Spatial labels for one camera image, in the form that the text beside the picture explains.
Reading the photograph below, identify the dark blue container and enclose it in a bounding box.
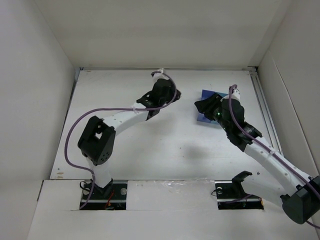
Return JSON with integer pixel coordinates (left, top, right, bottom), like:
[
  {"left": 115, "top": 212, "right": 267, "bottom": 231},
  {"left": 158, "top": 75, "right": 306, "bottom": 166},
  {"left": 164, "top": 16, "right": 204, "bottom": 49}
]
[{"left": 194, "top": 89, "right": 218, "bottom": 124}]

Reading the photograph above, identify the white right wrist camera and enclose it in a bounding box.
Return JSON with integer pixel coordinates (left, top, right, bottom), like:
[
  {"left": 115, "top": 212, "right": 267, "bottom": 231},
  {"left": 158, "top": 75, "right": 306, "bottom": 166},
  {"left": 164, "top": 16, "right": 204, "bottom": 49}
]
[{"left": 229, "top": 87, "right": 241, "bottom": 101}]

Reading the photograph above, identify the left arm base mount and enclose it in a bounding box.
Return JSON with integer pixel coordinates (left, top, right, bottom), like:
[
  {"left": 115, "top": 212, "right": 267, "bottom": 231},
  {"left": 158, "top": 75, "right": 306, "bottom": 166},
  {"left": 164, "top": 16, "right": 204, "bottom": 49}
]
[{"left": 79, "top": 180, "right": 128, "bottom": 211}]

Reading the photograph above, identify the aluminium side rail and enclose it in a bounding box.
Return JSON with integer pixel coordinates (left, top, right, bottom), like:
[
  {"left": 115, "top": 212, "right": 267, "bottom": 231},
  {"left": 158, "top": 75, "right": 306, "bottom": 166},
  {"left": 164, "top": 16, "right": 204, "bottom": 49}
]
[{"left": 247, "top": 67, "right": 283, "bottom": 155}]

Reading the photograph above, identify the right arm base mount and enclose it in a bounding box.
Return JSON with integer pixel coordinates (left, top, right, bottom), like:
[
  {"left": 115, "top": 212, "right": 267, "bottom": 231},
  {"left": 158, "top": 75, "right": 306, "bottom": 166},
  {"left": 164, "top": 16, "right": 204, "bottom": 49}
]
[{"left": 211, "top": 171, "right": 264, "bottom": 210}]

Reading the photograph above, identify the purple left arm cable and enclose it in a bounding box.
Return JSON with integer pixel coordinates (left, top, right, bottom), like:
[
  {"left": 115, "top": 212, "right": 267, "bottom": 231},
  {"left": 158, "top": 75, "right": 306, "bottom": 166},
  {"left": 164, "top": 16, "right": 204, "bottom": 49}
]
[{"left": 65, "top": 70, "right": 178, "bottom": 210}]

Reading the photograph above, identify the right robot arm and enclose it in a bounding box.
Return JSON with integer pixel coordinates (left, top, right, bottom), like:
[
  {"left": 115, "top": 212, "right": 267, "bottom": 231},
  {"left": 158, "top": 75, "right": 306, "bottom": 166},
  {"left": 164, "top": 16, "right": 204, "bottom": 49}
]
[{"left": 194, "top": 91, "right": 320, "bottom": 225}]

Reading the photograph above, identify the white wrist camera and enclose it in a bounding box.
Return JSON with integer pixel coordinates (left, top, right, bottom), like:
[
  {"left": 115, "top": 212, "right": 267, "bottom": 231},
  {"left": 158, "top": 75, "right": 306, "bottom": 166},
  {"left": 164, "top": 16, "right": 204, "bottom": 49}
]
[
  {"left": 151, "top": 68, "right": 164, "bottom": 79},
  {"left": 229, "top": 87, "right": 241, "bottom": 101}
]

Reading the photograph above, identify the light blue container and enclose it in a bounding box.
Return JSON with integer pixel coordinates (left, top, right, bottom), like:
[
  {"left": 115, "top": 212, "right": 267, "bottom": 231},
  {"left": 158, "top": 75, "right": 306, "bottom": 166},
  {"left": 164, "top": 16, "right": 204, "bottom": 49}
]
[{"left": 217, "top": 92, "right": 229, "bottom": 99}]

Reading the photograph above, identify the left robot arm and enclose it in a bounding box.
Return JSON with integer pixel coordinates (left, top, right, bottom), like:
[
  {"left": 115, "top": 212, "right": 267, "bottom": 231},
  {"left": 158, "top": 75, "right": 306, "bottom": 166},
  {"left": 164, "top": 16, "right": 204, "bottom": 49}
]
[{"left": 77, "top": 78, "right": 181, "bottom": 199}]

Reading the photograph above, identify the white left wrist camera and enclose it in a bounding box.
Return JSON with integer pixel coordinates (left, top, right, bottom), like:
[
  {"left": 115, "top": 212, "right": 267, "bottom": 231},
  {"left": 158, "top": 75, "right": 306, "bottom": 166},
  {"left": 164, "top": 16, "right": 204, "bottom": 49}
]
[{"left": 151, "top": 68, "right": 164, "bottom": 79}]

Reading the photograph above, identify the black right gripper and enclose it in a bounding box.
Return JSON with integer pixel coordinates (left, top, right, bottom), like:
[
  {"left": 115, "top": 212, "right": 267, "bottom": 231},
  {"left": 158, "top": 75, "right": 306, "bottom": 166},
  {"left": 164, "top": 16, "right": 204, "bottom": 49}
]
[{"left": 194, "top": 92, "right": 232, "bottom": 132}]

